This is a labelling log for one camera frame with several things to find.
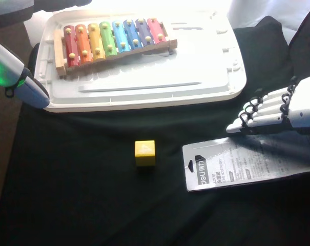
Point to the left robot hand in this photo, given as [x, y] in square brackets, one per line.
[6, 69]

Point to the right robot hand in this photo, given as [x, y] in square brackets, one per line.
[306, 107]

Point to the clear pliers blister pack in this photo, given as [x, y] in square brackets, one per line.
[234, 166]

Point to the rainbow wooden xylophone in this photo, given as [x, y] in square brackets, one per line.
[106, 43]

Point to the white plastic lid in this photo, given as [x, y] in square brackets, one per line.
[190, 69]

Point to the black table cloth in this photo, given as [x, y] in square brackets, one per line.
[93, 205]

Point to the yellow wooden cube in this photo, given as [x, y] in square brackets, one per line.
[145, 153]

